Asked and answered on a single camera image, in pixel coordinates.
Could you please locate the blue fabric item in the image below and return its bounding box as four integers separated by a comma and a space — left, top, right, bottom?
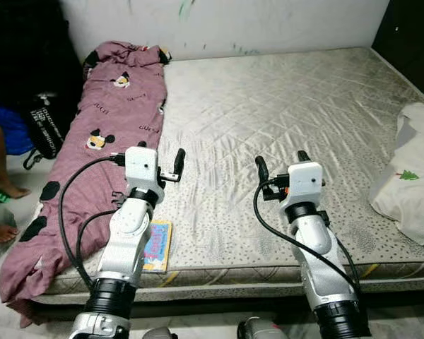
0, 105, 33, 156

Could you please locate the mauve cartoon mouse blanket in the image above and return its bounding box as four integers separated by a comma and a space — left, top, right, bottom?
0, 40, 172, 327

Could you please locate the large black bag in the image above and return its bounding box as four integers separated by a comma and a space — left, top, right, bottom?
0, 0, 86, 114

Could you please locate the silver robot left leg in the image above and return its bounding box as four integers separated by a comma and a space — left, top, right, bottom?
143, 326, 177, 339

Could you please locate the quilted grey patterned mattress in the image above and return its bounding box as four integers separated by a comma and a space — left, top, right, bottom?
32, 46, 424, 306

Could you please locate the dark tufted headboard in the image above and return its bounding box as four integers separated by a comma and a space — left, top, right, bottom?
371, 0, 424, 103

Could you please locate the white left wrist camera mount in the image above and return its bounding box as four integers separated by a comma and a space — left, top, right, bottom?
124, 146, 162, 197

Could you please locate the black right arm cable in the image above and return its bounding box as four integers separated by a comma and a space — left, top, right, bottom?
252, 180, 361, 297

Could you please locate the black tote with white print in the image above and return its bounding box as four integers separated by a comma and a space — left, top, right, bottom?
21, 92, 68, 160

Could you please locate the yellow-edged blue children's book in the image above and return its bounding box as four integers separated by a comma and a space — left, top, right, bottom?
143, 220, 174, 274

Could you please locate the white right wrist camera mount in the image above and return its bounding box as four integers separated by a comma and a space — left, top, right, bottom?
279, 162, 324, 207

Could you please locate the white pillow with green tree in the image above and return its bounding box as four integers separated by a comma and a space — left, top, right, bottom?
370, 102, 424, 251

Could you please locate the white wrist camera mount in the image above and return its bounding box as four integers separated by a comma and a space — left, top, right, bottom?
124, 146, 162, 197
279, 162, 324, 207

